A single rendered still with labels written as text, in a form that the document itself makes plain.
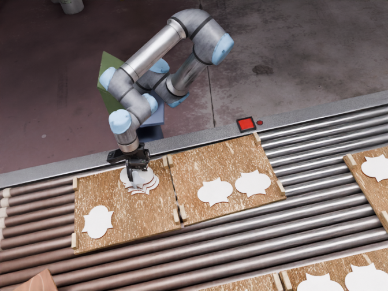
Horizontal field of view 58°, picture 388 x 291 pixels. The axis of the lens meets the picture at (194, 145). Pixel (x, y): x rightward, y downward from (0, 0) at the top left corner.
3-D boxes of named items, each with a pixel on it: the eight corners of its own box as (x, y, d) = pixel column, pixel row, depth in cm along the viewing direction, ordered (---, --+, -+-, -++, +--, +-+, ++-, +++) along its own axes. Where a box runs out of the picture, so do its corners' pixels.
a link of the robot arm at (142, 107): (140, 81, 125) (119, 100, 120) (162, 104, 126) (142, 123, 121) (134, 90, 132) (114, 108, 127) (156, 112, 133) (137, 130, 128)
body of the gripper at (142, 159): (148, 172, 136) (141, 153, 126) (126, 172, 137) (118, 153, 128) (151, 157, 140) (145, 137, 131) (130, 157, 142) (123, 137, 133)
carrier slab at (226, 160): (167, 157, 156) (167, 155, 155) (255, 135, 159) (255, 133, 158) (184, 227, 134) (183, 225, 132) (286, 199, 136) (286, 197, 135)
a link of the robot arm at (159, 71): (141, 67, 178) (156, 49, 170) (160, 86, 179) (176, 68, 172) (129, 74, 168) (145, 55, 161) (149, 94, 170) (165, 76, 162)
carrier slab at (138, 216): (75, 180, 154) (74, 178, 153) (167, 159, 156) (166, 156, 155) (75, 255, 131) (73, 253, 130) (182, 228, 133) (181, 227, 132)
